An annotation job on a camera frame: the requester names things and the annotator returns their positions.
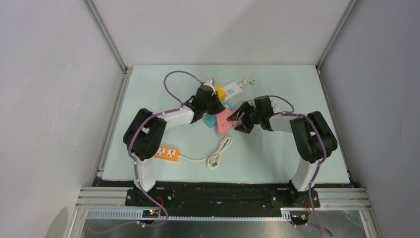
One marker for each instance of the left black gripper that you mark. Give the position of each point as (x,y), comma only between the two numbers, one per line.
(219,108)

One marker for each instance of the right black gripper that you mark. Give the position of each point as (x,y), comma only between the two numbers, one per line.
(245,127)

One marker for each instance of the yellow cube socket adapter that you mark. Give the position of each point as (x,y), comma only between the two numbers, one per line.
(220,93)

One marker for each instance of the teal power strip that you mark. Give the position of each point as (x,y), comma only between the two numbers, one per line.
(210,120)

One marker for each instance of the pink triangular power socket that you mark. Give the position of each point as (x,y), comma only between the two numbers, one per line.
(223,125)

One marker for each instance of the white multicolour power strip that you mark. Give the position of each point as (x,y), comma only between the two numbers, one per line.
(233,89)

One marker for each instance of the orange power strip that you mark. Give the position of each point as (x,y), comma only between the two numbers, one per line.
(167,153)

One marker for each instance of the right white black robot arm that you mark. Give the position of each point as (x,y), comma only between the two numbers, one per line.
(313,137)

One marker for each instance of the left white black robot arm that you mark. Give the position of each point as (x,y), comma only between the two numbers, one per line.
(144,135)

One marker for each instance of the light green table mat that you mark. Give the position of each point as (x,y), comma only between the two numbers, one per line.
(261,156)

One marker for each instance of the right circuit board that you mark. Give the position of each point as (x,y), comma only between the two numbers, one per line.
(299,219)

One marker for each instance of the circuit board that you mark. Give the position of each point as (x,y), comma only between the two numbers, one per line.
(150,213)
(299,219)

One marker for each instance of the left circuit board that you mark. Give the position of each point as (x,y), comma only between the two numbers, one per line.
(150,213)

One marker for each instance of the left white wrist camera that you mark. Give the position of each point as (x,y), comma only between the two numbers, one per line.
(210,83)

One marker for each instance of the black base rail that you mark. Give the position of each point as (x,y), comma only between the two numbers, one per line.
(230,200)

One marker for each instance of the left aluminium frame post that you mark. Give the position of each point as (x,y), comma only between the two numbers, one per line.
(104,32)

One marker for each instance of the aluminium frame post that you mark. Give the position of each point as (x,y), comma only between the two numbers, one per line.
(104,32)
(338,30)

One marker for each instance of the right aluminium frame post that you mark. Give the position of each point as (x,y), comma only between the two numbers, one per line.
(338,30)

